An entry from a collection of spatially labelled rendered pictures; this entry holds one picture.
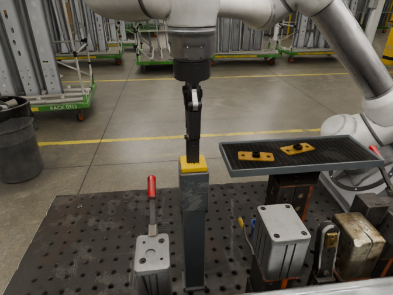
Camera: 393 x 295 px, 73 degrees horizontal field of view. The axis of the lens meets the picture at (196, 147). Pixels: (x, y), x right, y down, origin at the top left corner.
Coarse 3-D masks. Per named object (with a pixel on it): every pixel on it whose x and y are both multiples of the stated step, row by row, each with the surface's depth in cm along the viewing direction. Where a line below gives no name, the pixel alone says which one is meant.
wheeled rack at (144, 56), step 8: (144, 24) 724; (152, 24) 727; (160, 24) 730; (144, 40) 746; (136, 48) 581; (152, 48) 745; (160, 48) 758; (168, 48) 737; (136, 56) 591; (144, 56) 648; (152, 56) 630; (160, 56) 645; (168, 56) 645; (144, 64) 599; (152, 64) 601
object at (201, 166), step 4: (180, 156) 65; (184, 156) 65; (200, 156) 65; (180, 160) 64; (184, 160) 64; (200, 160) 64; (204, 160) 64; (184, 164) 62; (188, 164) 62; (192, 164) 62; (196, 164) 62; (200, 164) 62; (204, 164) 62; (184, 168) 61; (188, 168) 61; (192, 168) 61; (196, 168) 61; (200, 168) 61; (204, 168) 61; (184, 172) 61; (188, 172) 61
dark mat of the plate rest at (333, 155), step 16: (224, 144) 70; (240, 144) 70; (256, 144) 70; (272, 144) 70; (288, 144) 70; (320, 144) 70; (336, 144) 70; (352, 144) 70; (240, 160) 62; (288, 160) 62; (304, 160) 62; (320, 160) 62; (336, 160) 62; (352, 160) 62
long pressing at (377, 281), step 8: (352, 280) 53; (360, 280) 53; (368, 280) 53; (376, 280) 53; (384, 280) 53; (392, 280) 53; (288, 288) 51; (296, 288) 51; (304, 288) 51; (312, 288) 51; (320, 288) 51; (328, 288) 51; (336, 288) 51; (344, 288) 51; (352, 288) 51; (360, 288) 52; (368, 288) 52; (376, 288) 52; (384, 288) 52; (392, 288) 52
